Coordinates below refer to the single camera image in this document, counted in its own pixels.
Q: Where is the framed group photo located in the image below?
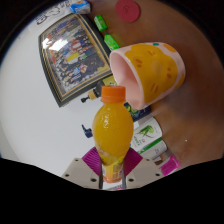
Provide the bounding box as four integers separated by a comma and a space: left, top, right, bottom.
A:
38, 13, 113, 108

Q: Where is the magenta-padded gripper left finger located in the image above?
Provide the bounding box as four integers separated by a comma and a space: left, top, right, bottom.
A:
61, 146, 104, 190

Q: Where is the tall white and green box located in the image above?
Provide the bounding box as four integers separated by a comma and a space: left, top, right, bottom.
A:
136, 137, 168, 161

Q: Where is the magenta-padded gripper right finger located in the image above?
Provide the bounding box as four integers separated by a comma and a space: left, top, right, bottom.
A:
121, 146, 164, 190

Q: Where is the small green packet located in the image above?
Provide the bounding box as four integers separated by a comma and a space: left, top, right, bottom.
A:
93, 14, 108, 33
103, 33, 121, 52

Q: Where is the white lotion bottle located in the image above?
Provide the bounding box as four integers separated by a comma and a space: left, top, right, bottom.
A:
130, 116, 163, 149

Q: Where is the orange juice bottle orange cap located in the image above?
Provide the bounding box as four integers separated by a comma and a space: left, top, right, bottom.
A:
91, 85, 135, 184

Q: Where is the blue tissue pack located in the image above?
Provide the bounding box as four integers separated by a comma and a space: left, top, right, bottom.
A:
68, 0, 92, 15

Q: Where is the flat round red coaster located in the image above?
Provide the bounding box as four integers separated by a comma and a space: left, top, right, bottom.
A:
115, 0, 141, 23

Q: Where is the pink and yellow mug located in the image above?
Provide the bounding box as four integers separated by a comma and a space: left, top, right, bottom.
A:
109, 41, 186, 111

